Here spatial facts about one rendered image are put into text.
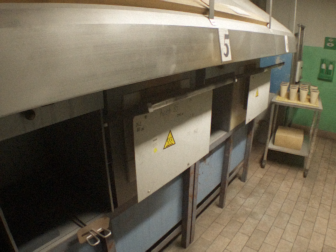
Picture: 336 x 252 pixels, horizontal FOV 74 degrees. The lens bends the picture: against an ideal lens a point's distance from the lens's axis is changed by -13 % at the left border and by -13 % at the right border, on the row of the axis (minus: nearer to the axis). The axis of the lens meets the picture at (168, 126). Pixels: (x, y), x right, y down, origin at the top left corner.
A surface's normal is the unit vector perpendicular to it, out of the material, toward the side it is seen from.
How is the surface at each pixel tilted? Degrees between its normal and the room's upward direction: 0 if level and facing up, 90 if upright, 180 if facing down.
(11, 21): 55
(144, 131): 90
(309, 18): 90
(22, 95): 80
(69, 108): 90
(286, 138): 90
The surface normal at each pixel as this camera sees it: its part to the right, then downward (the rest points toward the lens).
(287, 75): -0.61, 0.28
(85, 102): 0.79, 0.22
